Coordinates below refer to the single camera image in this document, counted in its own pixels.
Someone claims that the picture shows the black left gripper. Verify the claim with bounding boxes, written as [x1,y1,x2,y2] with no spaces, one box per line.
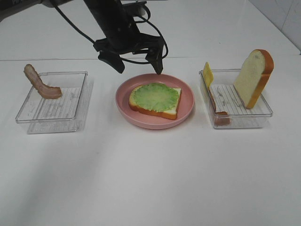
[94,22,165,74]

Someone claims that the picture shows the green lettuce leaf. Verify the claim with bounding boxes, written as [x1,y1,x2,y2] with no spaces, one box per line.
[130,83,182,112]

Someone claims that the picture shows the white bread slice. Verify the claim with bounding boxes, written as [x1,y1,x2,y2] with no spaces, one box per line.
[128,85,182,120]
[233,49,274,109]

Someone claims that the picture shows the bacon strip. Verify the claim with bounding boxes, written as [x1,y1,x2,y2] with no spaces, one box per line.
[209,91,230,126]
[24,64,62,99]

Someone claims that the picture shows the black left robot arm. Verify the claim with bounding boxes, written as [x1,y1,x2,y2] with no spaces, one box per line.
[0,0,168,74]

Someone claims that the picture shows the pink round plate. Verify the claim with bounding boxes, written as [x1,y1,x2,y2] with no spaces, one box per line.
[115,73,195,129]

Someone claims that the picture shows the yellow cheese slice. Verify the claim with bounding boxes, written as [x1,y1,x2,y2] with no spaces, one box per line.
[203,62,214,89]

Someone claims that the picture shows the clear plastic right container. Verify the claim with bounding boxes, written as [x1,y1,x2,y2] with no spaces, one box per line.
[199,69,273,129]

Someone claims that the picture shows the clear plastic container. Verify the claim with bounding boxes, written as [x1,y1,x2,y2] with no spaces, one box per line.
[199,69,273,129]
[15,71,94,134]

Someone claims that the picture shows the clear plastic left container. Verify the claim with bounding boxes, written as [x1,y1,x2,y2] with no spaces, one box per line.
[15,71,94,134]

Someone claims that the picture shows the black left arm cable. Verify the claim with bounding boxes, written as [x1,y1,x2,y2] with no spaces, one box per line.
[50,0,169,65]

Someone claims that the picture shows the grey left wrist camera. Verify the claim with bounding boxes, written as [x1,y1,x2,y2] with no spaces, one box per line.
[122,1,148,16]

